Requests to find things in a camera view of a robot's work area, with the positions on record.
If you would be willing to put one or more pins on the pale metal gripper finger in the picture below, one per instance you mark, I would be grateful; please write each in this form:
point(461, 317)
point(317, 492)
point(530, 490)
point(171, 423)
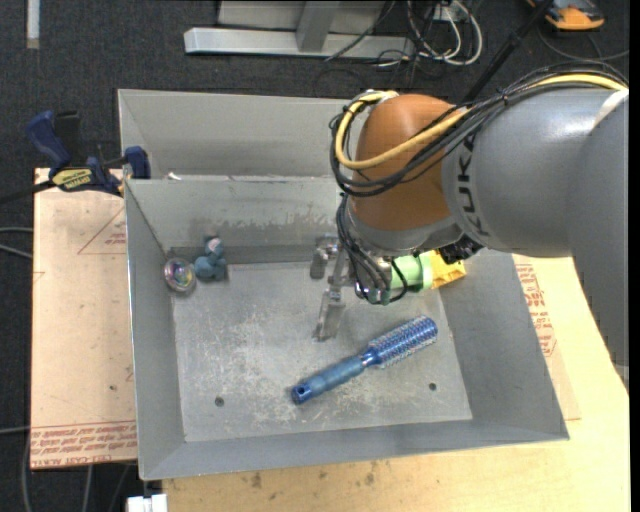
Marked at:
point(320, 327)
point(336, 315)

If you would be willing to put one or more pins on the blue toy animal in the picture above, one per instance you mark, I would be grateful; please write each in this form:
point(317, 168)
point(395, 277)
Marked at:
point(210, 265)

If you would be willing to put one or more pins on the green and yellow plastic toy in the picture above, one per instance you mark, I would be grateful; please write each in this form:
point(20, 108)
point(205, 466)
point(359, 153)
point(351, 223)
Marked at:
point(420, 272)

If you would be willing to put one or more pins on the clear round glass piece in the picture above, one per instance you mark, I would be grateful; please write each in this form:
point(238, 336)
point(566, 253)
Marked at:
point(179, 274)

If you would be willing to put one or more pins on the brown cardboard board red print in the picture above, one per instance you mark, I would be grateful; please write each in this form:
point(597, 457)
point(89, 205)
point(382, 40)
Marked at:
point(80, 320)

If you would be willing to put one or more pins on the grey metal bin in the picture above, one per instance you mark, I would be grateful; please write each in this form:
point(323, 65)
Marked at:
point(280, 350)

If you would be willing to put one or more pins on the blue round hairbrush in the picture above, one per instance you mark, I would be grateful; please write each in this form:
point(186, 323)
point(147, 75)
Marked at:
point(350, 367)

